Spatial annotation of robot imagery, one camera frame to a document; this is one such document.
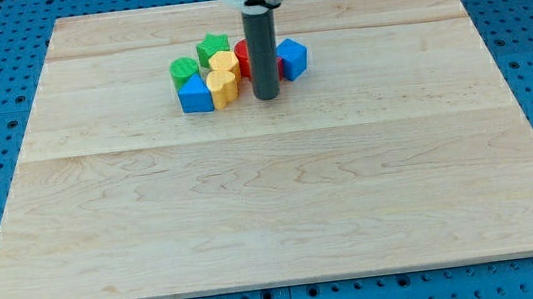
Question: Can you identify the green star block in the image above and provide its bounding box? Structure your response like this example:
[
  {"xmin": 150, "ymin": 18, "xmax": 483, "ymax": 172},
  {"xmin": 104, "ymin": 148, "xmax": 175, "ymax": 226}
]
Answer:
[{"xmin": 195, "ymin": 33, "xmax": 231, "ymax": 68}]

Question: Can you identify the yellow heart block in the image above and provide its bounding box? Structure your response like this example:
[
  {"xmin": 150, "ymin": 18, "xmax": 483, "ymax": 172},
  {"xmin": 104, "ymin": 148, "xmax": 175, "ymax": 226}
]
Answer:
[{"xmin": 205, "ymin": 70, "xmax": 239, "ymax": 110}]

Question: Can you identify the wooden board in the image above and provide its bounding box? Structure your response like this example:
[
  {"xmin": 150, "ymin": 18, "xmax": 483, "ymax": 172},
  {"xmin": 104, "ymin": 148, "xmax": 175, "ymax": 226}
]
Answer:
[{"xmin": 0, "ymin": 0, "xmax": 533, "ymax": 299}]

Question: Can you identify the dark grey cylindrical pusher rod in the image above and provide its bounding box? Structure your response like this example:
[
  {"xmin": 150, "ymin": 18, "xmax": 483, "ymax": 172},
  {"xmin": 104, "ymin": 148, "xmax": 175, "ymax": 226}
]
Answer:
[{"xmin": 242, "ymin": 10, "xmax": 280, "ymax": 101}]

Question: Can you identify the red cylinder block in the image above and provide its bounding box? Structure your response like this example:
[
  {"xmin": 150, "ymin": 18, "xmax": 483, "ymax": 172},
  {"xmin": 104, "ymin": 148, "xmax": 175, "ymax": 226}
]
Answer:
[{"xmin": 233, "ymin": 39, "xmax": 251, "ymax": 79}]

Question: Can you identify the blue cube block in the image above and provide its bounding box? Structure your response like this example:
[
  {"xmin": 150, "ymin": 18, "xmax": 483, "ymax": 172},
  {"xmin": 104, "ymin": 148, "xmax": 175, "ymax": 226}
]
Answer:
[{"xmin": 276, "ymin": 38, "xmax": 308, "ymax": 81}]

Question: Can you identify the blue triangle block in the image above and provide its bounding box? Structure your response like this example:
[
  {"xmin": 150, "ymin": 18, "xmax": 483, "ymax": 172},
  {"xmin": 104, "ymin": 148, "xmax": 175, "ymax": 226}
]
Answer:
[{"xmin": 178, "ymin": 74, "xmax": 215, "ymax": 113}]

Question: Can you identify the green cylinder block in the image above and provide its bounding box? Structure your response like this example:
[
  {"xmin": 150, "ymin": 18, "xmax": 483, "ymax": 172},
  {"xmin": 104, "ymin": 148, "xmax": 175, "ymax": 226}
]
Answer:
[{"xmin": 169, "ymin": 56, "xmax": 199, "ymax": 91}]

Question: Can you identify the yellow hexagon block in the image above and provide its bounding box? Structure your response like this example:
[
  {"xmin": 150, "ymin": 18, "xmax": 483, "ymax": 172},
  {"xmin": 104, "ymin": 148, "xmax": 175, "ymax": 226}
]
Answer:
[{"xmin": 208, "ymin": 50, "xmax": 242, "ymax": 83}]

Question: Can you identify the red star block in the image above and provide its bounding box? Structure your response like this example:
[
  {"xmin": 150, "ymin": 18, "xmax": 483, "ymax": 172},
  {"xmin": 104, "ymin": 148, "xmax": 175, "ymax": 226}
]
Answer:
[{"xmin": 275, "ymin": 56, "xmax": 284, "ymax": 81}]

